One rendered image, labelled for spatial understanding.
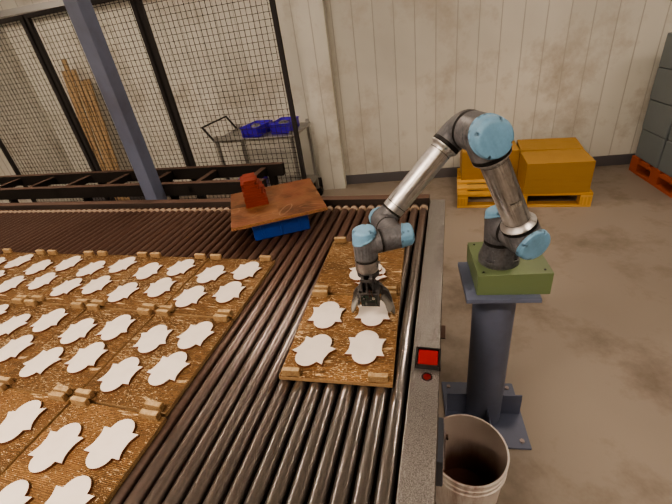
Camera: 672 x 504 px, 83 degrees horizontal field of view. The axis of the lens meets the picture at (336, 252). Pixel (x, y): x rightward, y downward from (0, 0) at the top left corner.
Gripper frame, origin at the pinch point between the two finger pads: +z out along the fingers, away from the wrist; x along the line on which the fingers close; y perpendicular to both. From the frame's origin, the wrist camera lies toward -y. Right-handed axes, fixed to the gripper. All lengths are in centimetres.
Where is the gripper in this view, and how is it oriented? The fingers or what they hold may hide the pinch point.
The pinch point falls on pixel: (373, 311)
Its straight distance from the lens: 137.9
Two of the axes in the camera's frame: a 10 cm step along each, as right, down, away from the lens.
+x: 9.7, -0.1, -2.3
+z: 1.4, 8.4, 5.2
